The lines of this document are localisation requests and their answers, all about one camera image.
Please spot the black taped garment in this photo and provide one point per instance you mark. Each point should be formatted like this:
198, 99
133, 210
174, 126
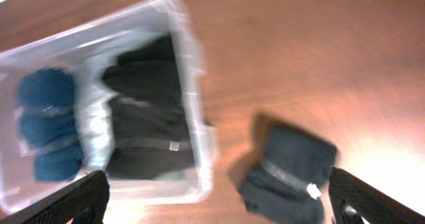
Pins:
284, 186
150, 130

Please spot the clear plastic storage bin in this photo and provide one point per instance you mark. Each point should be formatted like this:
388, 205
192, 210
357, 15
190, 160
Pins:
18, 186

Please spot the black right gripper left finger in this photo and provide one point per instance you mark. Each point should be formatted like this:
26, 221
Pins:
83, 201

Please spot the blue taped garment bundle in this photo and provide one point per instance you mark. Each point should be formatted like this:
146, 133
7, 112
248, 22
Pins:
47, 124

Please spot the light blue jeans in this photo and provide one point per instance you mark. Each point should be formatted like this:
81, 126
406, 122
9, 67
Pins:
93, 115

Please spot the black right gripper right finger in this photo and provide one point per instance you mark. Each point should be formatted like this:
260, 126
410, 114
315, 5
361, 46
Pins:
354, 201

